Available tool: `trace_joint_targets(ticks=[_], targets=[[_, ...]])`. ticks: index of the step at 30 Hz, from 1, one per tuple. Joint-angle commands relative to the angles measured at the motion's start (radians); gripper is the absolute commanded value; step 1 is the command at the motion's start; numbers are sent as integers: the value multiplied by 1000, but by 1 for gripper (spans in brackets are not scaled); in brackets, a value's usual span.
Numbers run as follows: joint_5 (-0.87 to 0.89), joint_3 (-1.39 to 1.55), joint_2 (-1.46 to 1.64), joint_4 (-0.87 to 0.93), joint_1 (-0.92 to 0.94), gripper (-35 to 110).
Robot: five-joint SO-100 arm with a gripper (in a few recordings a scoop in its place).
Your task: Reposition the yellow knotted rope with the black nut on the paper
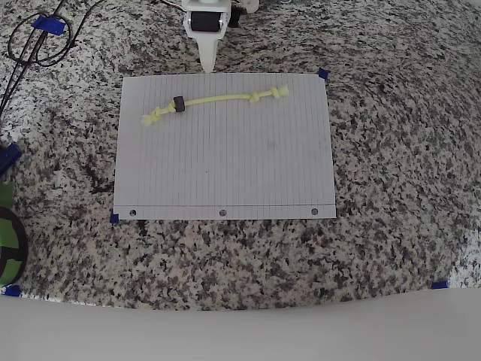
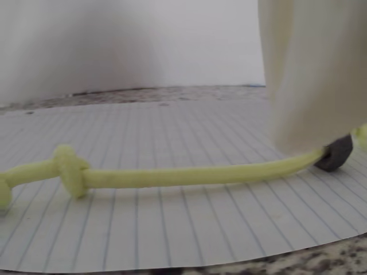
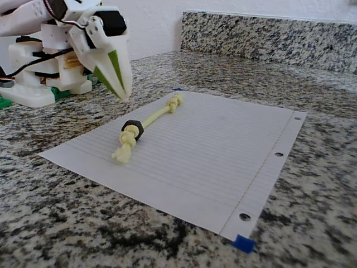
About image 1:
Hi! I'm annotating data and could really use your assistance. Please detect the green filament spool black rim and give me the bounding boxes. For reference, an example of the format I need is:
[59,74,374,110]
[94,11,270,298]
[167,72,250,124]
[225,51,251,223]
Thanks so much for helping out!
[0,205,29,285]

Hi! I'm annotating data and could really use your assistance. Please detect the straight black cable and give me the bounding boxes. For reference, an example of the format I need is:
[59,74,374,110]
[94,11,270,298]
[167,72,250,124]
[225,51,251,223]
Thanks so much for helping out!
[0,0,67,117]

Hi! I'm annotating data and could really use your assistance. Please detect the blue plastic clamp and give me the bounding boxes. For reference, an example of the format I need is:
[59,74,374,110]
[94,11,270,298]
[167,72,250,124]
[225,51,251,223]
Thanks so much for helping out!
[0,142,22,176]

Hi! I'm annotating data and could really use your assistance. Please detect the looped thin black cable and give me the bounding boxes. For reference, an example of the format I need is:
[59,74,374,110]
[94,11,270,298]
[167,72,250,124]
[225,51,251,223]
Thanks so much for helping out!
[7,0,108,68]

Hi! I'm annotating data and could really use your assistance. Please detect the lined paper sheet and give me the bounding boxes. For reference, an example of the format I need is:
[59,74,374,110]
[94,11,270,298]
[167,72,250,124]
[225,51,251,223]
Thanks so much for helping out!
[113,73,337,221]

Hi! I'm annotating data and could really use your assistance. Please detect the green tape scrap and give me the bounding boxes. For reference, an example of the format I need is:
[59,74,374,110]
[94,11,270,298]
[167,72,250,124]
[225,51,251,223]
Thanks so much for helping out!
[0,182,16,206]

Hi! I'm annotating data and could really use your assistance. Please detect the yellow-green knotted rope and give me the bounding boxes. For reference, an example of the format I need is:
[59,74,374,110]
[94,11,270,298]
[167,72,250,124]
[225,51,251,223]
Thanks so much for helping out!
[141,85,290,128]

